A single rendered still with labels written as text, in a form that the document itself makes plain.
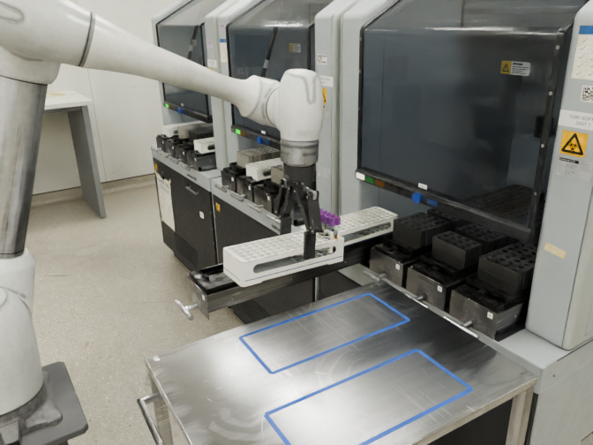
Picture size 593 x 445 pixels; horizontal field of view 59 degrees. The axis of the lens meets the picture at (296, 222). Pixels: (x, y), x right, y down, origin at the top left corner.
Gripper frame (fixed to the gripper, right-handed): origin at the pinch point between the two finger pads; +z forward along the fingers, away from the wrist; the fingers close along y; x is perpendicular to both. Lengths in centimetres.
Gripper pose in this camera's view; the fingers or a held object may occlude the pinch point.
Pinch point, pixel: (296, 242)
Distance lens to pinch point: 131.6
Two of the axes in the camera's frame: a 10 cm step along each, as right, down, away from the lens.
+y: 5.5, 2.9, -7.8
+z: -0.2, 9.4, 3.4
